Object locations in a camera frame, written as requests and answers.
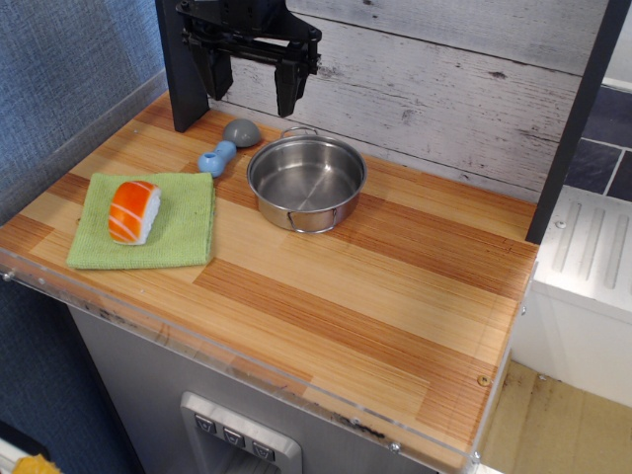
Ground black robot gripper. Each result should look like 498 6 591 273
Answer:
176 1 322 118

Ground blue grey toy spoon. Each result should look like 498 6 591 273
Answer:
197 118 262 178

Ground green cloth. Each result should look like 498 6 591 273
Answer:
66 173 215 270

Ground stainless steel pot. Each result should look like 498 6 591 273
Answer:
247 126 368 234

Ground salmon sushi toy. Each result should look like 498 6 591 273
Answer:
108 181 162 246

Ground clear acrylic table edge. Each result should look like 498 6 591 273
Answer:
0 246 481 474

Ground silver dispenser panel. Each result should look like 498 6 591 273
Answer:
180 391 303 473

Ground white toy sink unit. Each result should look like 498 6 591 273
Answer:
511 187 631 406

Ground yellow object bottom left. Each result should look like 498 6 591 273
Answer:
12 455 61 474

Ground dark grey left post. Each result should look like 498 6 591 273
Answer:
155 0 209 132

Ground dark grey post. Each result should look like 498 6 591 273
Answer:
155 0 209 132
525 0 631 245

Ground dark grey right post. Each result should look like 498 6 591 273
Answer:
525 0 631 245

